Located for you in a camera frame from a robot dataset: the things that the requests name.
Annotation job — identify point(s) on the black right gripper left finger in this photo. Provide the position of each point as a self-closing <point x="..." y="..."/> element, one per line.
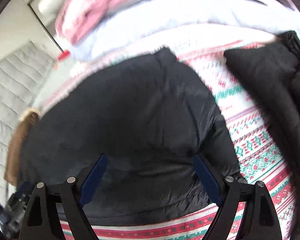
<point x="41" y="220"/>

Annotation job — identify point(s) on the black puffer jacket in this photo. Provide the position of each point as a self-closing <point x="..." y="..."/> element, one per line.
<point x="150" y="115"/>

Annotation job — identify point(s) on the christmas pattern knit blanket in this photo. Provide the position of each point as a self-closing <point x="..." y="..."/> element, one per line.
<point x="258" y="155"/>

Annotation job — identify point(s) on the brown pillow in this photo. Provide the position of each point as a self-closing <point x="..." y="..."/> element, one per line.
<point x="27" y="120"/>

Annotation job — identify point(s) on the grey quilted headboard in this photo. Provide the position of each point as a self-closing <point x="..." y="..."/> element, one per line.
<point x="22" y="73"/>

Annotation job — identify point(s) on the red small object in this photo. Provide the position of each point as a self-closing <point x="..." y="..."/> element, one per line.
<point x="64" y="55"/>

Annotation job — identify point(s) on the light blue fleece blanket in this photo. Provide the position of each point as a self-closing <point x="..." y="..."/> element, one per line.
<point x="151" y="16"/>

